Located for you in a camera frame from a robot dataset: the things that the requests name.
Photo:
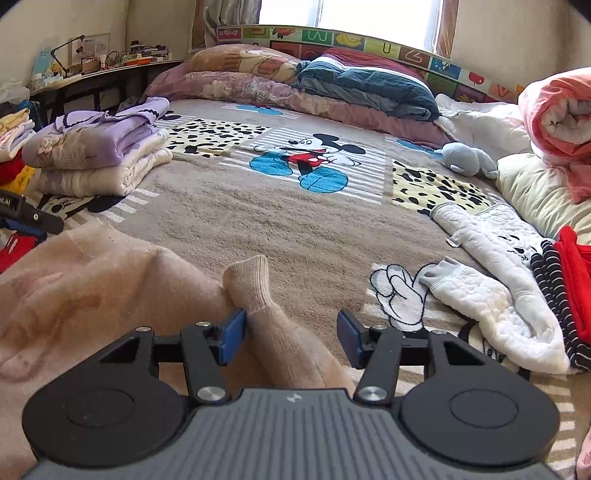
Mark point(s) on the blue and maroon quilt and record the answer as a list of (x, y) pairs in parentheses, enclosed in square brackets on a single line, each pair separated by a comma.
[(369, 85)]

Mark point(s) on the white quilt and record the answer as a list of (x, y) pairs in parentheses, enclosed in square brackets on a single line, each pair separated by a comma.
[(480, 124)]

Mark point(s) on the red fleece garment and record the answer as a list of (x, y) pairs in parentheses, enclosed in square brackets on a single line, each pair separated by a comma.
[(577, 272)]

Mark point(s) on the colourful alphabet headboard mat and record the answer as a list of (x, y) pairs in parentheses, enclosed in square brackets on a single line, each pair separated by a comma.
[(383, 44)]

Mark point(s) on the black desk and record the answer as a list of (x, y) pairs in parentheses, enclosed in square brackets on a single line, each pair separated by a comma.
[(106, 81)]

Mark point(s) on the white plastic bag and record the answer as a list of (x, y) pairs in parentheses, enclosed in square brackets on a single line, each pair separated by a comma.
[(11, 92)]

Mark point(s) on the beige knit sweater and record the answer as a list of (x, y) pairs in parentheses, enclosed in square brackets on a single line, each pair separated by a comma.
[(115, 290)]

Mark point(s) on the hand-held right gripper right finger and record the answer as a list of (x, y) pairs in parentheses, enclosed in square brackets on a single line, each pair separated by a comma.
[(349, 339)]

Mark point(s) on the brown curtain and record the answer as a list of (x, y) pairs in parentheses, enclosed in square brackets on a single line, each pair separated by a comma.
[(447, 25)]

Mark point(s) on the cream folded garment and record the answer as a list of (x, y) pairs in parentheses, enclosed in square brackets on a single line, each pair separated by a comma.
[(106, 177)]

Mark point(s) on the pink rolled quilt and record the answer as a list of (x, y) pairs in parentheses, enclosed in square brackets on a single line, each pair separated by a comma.
[(558, 120)]

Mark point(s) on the yellow cartoon pillow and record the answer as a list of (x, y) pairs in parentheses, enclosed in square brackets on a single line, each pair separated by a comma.
[(244, 62)]

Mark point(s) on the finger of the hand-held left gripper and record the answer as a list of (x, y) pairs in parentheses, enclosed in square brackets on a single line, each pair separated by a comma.
[(41, 222)]

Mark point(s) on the black desk lamp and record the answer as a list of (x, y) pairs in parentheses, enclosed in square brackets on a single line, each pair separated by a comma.
[(60, 55)]

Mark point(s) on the white quilted jacket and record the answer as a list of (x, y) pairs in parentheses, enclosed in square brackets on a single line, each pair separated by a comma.
[(489, 258)]

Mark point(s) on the red folded garment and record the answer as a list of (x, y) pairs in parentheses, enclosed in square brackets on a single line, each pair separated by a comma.
[(9, 168)]

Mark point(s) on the floral purple quilt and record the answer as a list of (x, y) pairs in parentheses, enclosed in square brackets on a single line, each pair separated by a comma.
[(240, 90)]

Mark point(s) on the bright window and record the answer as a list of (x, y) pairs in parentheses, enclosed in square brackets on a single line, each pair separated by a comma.
[(369, 21)]

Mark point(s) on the purple folded garment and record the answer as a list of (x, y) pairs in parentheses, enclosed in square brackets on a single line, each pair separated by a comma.
[(97, 138)]

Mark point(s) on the picture frame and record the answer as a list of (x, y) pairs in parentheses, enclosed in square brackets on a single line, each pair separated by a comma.
[(92, 48)]

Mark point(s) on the cartoon mouse printed blanket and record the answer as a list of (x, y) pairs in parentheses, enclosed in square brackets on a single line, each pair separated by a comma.
[(277, 221)]

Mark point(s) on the cream quilt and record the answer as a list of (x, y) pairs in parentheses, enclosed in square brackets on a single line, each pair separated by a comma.
[(535, 189)]

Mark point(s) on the pale yellow folded garment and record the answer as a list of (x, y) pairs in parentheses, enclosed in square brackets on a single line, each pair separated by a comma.
[(14, 122)]

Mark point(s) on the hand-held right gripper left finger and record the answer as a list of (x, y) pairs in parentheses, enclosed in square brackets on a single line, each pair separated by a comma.
[(233, 334)]

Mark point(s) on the grey starred curtain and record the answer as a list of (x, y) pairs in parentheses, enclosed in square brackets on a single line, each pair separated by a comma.
[(226, 21)]

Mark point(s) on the navy striped garment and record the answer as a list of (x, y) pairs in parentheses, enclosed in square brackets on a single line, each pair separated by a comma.
[(554, 295)]

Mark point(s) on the blue plush toy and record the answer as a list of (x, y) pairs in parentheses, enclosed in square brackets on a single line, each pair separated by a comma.
[(464, 159)]

